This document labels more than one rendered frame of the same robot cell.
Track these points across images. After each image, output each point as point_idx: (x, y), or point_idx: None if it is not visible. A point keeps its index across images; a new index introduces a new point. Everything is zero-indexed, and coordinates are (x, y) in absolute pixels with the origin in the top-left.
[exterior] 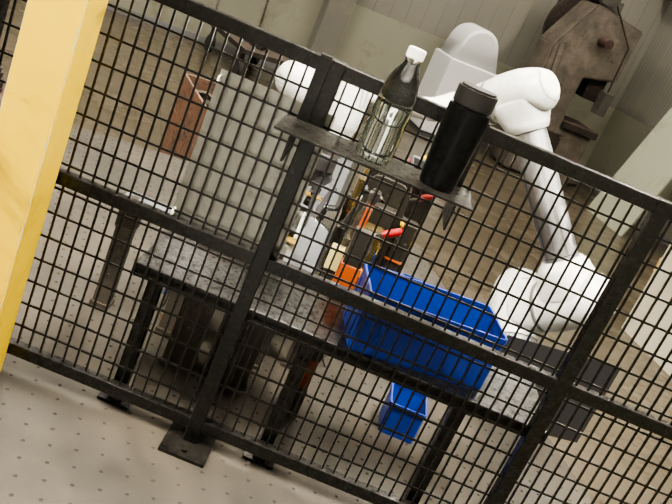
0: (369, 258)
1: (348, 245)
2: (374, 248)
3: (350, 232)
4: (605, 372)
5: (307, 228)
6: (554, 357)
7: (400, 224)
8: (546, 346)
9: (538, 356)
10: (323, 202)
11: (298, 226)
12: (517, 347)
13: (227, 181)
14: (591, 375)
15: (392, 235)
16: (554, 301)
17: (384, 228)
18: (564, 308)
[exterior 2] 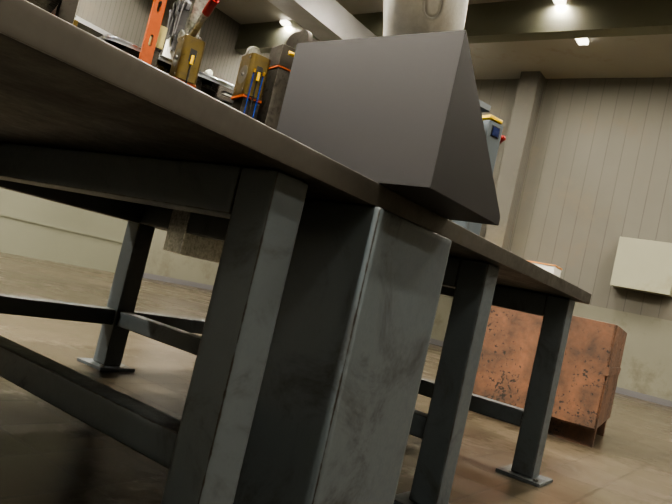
0: (245, 81)
1: (180, 34)
2: (249, 69)
3: (185, 25)
4: (441, 46)
5: (217, 87)
6: (358, 51)
7: (288, 52)
8: (344, 40)
9: (337, 57)
10: (179, 18)
11: (166, 49)
12: (310, 55)
13: None
14: (419, 59)
15: (206, 5)
16: (383, 8)
17: (275, 62)
18: (385, 1)
